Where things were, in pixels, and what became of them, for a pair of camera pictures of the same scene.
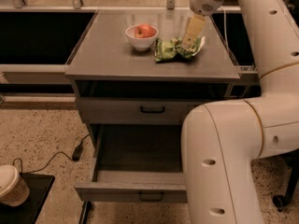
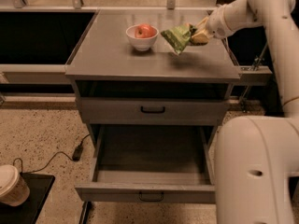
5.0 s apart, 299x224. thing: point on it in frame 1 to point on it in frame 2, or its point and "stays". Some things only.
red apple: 145,31 stays
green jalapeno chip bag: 171,48 to 177,37
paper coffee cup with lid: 14,189 stays
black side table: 28,212 stays
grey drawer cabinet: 135,105 stays
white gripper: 203,3 to 217,26
